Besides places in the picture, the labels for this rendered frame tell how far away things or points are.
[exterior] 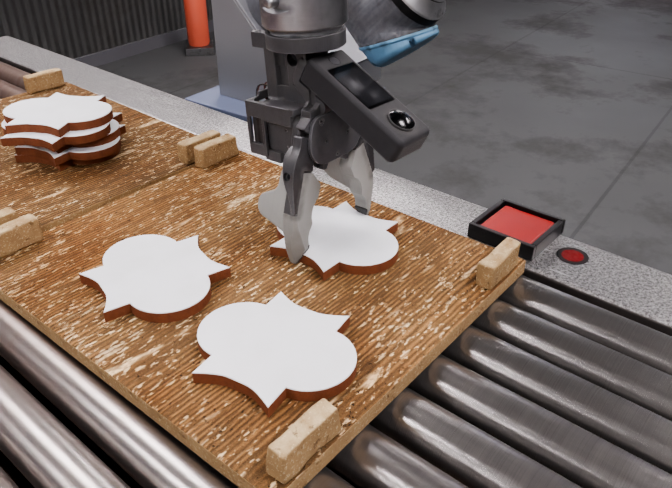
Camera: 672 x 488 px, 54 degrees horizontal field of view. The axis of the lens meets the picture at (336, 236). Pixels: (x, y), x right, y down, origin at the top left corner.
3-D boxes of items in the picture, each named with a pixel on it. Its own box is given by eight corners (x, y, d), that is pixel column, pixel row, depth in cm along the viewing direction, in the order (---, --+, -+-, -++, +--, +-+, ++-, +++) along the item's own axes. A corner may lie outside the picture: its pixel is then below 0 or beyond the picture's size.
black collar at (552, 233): (501, 210, 76) (502, 197, 75) (563, 232, 72) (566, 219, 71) (466, 236, 71) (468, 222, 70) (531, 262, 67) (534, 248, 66)
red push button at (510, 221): (503, 215, 75) (505, 204, 74) (553, 232, 72) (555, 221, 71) (476, 236, 71) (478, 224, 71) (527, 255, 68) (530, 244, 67)
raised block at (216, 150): (230, 151, 85) (228, 131, 84) (239, 154, 84) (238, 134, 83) (194, 166, 81) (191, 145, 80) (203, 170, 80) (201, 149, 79)
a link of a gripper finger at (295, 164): (303, 212, 63) (323, 123, 61) (317, 217, 62) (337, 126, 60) (270, 211, 59) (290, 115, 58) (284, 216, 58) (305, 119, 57)
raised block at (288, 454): (324, 419, 46) (323, 392, 45) (344, 432, 45) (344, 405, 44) (263, 473, 43) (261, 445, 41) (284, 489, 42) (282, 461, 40)
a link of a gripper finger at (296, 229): (261, 248, 66) (280, 158, 64) (305, 266, 63) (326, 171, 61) (239, 249, 63) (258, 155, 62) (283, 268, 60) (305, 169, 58)
